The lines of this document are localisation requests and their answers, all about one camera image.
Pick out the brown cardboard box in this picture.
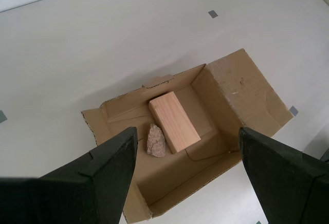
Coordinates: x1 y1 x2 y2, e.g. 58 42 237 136
81 48 295 223

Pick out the light wooden block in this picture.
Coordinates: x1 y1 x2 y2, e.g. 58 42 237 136
148 91 202 155

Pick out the pinkish granite rock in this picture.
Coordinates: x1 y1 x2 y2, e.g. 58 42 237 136
146 123 167 158

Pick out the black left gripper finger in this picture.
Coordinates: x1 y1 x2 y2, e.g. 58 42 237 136
238 127 329 224
0 127 139 224

